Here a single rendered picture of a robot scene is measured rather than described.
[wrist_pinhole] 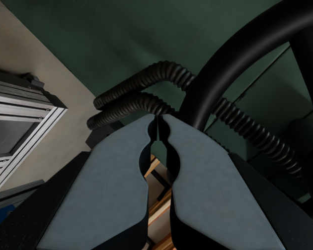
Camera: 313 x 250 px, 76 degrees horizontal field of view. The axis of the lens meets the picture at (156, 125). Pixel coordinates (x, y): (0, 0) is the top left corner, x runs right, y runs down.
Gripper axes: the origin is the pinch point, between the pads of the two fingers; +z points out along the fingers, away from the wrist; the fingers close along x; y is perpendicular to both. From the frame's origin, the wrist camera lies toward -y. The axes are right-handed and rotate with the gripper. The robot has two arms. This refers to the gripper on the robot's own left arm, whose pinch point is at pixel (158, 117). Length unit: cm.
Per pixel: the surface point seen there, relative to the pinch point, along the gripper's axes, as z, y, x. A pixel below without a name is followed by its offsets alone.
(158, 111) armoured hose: 12.1, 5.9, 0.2
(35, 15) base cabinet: 43, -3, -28
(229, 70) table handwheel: 5.2, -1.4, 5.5
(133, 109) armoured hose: 14.3, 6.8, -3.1
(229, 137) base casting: 18.4, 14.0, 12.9
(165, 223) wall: 185, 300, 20
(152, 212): 161, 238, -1
